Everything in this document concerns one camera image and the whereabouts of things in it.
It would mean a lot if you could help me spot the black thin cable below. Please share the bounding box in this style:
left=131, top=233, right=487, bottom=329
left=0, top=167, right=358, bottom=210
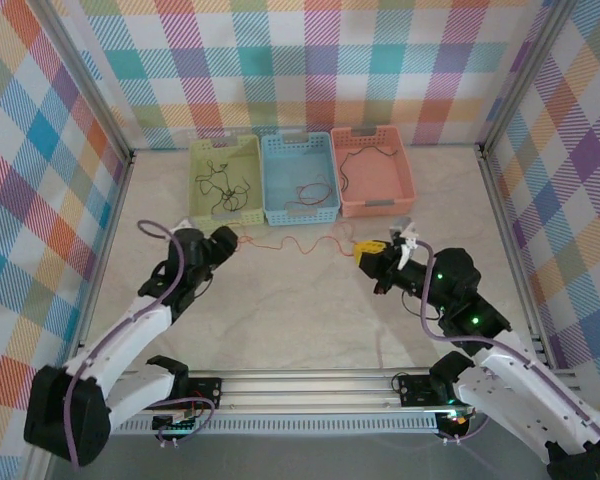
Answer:
left=194, top=158, right=251, bottom=211
left=338, top=144, right=399, bottom=194

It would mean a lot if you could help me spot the left controller board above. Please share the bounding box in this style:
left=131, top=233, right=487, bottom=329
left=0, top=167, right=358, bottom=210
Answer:
left=151, top=412, right=202, bottom=434

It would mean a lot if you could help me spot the controller board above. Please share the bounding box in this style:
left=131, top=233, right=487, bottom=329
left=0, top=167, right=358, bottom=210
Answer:
left=151, top=412, right=202, bottom=434
left=435, top=408, right=476, bottom=432

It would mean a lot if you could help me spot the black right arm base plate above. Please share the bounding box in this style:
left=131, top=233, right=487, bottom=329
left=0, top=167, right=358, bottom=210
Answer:
left=396, top=372, right=492, bottom=407

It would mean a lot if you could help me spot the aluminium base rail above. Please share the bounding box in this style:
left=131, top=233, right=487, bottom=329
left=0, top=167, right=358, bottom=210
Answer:
left=33, top=368, right=587, bottom=416

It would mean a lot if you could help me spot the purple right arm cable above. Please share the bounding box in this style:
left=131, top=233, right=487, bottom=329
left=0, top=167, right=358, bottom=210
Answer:
left=413, top=239, right=600, bottom=459

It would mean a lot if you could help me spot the aluminium frame post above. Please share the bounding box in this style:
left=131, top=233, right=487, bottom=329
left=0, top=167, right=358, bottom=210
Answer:
left=473, top=0, right=581, bottom=154
left=27, top=0, right=137, bottom=164

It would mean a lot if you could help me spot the dark green thin cable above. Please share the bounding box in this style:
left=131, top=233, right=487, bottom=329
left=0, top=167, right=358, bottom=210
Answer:
left=212, top=179, right=246, bottom=212

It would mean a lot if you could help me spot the right controller board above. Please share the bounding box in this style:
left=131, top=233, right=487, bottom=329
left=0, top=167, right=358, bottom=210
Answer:
left=435, top=408, right=476, bottom=432

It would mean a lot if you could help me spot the blue plastic basket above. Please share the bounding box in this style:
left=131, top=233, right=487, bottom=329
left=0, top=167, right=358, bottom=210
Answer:
left=260, top=131, right=341, bottom=227

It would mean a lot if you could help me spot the pink plastic basket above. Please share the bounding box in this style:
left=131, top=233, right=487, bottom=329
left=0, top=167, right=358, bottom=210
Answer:
left=329, top=125, right=417, bottom=219

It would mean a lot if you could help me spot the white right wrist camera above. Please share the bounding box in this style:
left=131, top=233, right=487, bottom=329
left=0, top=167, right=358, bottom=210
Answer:
left=388, top=217, right=422, bottom=266

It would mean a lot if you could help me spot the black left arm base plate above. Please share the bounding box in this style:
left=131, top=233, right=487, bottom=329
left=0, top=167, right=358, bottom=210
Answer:
left=179, top=375, right=224, bottom=412

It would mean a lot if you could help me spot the red thin cable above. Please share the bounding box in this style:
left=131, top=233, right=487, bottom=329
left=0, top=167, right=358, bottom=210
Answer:
left=283, top=173, right=334, bottom=209

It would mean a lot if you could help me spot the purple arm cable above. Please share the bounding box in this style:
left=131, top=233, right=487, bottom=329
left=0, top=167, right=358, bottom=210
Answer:
left=64, top=218, right=217, bottom=469
left=413, top=239, right=600, bottom=459

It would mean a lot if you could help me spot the grey slotted cable duct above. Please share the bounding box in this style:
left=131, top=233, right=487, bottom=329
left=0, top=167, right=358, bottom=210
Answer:
left=58, top=413, right=442, bottom=437

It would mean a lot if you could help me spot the green plastic basket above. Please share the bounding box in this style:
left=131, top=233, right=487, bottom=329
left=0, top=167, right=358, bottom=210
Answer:
left=187, top=134, right=265, bottom=230

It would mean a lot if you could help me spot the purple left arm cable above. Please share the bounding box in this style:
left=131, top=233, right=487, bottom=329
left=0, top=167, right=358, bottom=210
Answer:
left=64, top=218, right=217, bottom=469

